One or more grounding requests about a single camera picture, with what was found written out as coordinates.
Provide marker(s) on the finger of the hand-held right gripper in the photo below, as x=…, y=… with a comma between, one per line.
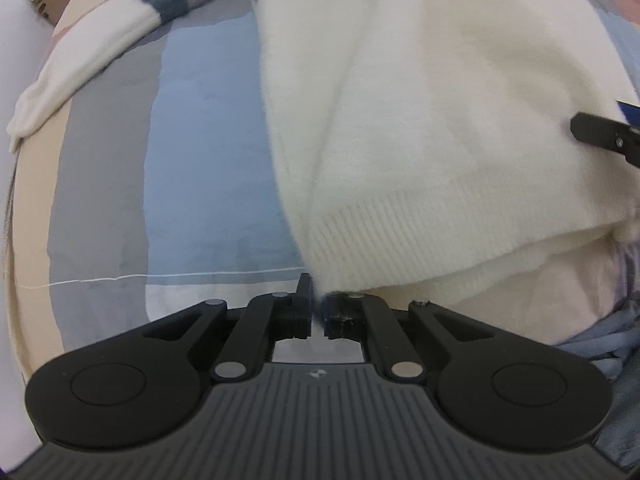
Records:
x=600, y=132

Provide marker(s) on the person's blue jeans leg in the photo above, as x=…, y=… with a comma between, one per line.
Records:
x=615, y=345

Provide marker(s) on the white striped knit sweater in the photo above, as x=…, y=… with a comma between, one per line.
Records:
x=425, y=110

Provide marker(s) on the plaid patchwork duvet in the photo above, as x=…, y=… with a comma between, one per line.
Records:
x=210, y=160

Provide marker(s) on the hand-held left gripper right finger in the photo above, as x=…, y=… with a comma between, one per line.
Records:
x=345, y=317

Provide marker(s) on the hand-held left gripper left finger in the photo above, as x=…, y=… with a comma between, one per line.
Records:
x=302, y=310

